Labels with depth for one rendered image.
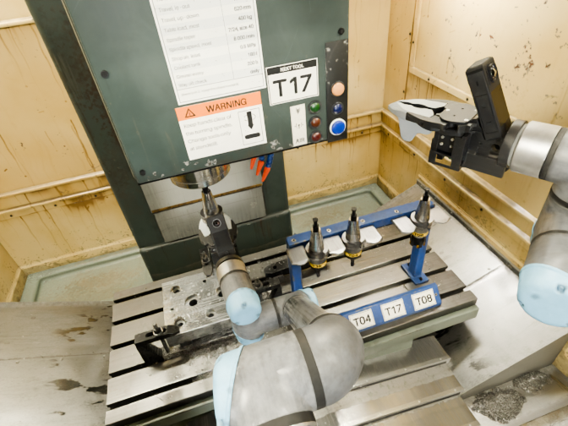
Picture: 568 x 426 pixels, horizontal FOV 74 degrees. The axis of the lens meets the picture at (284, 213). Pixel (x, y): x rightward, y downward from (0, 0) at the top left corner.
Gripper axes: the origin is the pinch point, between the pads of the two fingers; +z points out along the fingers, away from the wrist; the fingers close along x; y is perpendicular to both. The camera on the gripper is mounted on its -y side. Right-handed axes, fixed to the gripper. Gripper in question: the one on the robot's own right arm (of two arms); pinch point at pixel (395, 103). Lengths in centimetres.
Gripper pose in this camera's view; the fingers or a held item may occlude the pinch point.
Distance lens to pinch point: 70.9
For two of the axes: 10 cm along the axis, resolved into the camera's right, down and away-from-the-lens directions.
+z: -7.3, -3.7, 5.7
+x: 6.8, -5.1, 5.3
